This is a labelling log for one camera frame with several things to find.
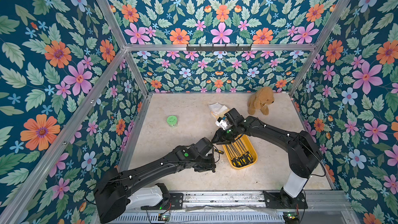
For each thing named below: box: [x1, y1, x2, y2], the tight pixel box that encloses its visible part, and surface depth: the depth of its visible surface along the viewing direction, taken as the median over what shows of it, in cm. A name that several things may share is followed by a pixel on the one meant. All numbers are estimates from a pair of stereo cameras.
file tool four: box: [232, 143, 247, 167], surface depth 87 cm
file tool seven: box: [224, 145, 238, 168], surface depth 88 cm
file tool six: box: [227, 144, 241, 168], surface depth 88 cm
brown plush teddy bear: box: [247, 86, 275, 116], surface depth 97 cm
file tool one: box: [240, 136, 254, 164], surface depth 88 cm
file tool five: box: [230, 144, 244, 167], surface depth 88 cm
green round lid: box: [166, 115, 178, 128], surface depth 101 cm
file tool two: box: [237, 138, 251, 165], surface depth 88 cm
